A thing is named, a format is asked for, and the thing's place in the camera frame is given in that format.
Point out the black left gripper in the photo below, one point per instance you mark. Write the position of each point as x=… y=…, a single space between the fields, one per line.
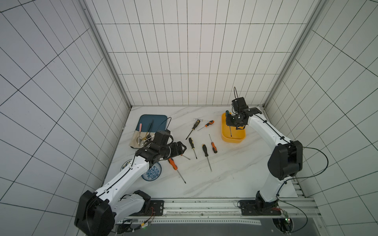
x=175 y=153

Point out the large orange black screwdriver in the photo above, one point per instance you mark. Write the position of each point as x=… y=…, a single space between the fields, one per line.
x=172 y=163

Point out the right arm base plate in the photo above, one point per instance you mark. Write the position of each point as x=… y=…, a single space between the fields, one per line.
x=258 y=208

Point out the dark teal tray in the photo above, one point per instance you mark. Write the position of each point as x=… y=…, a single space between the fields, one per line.
x=160 y=122

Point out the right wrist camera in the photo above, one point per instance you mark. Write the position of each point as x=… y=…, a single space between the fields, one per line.
x=238 y=105

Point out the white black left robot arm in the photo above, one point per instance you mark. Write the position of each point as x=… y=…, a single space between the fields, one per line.
x=99 y=211

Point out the long brown black screwdriver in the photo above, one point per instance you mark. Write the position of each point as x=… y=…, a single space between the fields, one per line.
x=193 y=128

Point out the aluminium mounting rail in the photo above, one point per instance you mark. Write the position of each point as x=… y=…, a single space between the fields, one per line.
x=202 y=210

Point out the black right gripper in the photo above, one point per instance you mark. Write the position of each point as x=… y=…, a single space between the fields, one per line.
x=232 y=119

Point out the yellow plastic storage box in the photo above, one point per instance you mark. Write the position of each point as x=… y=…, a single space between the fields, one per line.
x=237 y=135

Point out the small orange black screwdriver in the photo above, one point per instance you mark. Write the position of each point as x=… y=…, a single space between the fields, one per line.
x=207 y=124

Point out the beige cloth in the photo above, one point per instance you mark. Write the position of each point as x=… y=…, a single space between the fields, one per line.
x=134 y=144

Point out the black yellow deli screwdriver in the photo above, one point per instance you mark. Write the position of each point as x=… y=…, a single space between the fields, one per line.
x=204 y=148

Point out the metal spoon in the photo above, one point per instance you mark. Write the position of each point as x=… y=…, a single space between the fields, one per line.
x=144 y=141

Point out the green black screwdriver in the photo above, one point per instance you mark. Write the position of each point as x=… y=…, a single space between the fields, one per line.
x=228 y=120

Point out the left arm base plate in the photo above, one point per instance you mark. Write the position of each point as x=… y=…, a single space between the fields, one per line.
x=151 y=208

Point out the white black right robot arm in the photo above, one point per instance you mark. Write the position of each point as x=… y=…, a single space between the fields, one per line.
x=286 y=159

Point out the pink handled spoon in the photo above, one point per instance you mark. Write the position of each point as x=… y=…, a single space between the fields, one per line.
x=140 y=128

